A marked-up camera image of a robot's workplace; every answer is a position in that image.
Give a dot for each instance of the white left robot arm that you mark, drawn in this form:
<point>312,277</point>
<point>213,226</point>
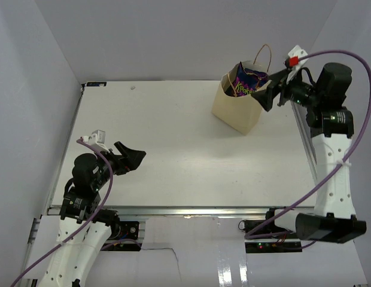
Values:
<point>84,224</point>

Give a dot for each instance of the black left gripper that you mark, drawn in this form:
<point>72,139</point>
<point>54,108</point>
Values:
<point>129,159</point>

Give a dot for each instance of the dark blue snack bag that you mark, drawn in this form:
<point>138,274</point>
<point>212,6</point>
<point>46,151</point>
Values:
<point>247,81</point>

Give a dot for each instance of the aluminium table front rail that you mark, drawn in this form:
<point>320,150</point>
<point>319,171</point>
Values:
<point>188,211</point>

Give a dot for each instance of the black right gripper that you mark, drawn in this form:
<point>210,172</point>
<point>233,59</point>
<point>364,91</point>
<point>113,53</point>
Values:
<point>265,97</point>

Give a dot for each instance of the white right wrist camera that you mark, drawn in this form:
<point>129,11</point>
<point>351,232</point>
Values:
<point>295,61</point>

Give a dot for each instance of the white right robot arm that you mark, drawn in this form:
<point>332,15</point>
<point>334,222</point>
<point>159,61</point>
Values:
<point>332,128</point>

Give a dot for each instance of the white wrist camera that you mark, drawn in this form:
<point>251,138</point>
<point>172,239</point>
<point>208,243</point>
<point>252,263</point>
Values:
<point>295,61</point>
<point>96,140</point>

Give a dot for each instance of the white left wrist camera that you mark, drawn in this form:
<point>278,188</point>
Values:
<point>96,140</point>

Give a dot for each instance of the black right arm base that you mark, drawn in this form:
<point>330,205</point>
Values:
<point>269,239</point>

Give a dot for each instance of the blue label sticker left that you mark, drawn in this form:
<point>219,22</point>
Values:
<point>96,84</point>

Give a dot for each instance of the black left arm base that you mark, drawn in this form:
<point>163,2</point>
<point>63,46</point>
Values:
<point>124,234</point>

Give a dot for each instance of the beige paper bag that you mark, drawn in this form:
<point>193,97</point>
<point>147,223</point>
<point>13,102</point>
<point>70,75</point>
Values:
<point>240,113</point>

